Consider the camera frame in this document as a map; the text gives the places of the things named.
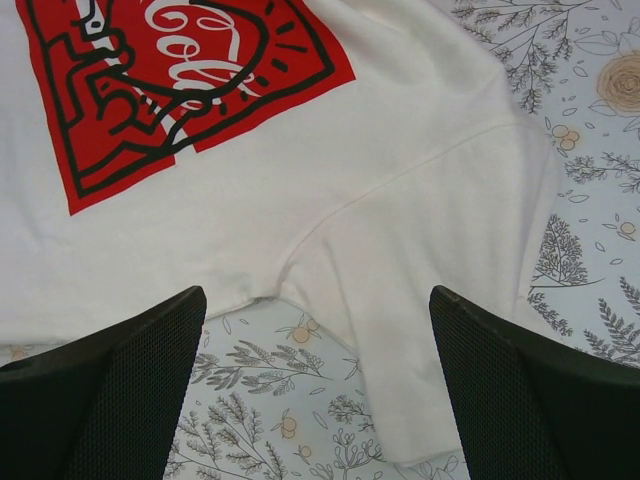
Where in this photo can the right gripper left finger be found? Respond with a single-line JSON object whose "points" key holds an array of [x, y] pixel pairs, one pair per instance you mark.
{"points": [[105, 406]]}

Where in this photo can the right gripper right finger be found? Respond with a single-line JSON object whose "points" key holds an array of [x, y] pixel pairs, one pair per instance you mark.
{"points": [[527, 407]]}

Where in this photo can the white t-shirt red print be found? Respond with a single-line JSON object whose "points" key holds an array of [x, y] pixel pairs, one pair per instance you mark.
{"points": [[343, 156]]}

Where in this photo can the floral patterned table mat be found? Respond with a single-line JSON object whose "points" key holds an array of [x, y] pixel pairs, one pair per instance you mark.
{"points": [[274, 395]]}

